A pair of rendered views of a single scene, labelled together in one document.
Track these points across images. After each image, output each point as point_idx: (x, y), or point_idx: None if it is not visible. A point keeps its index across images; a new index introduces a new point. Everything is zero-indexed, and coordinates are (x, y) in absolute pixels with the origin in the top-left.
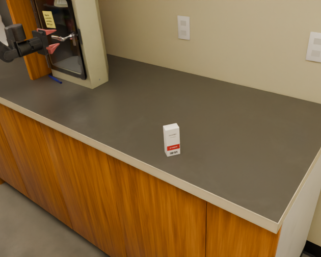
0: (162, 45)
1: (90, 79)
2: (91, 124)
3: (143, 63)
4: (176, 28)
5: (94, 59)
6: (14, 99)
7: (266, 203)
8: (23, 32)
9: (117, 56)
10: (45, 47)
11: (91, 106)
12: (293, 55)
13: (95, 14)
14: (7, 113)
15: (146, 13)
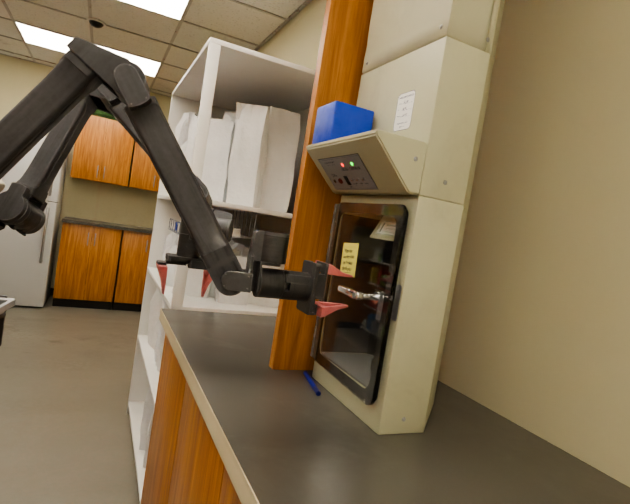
0: (588, 403)
1: (382, 408)
2: None
3: (522, 429)
4: None
5: (409, 367)
6: (211, 385)
7: None
8: (284, 250)
9: (459, 393)
10: (314, 297)
11: (356, 476)
12: None
13: (446, 270)
14: (193, 414)
15: (563, 316)
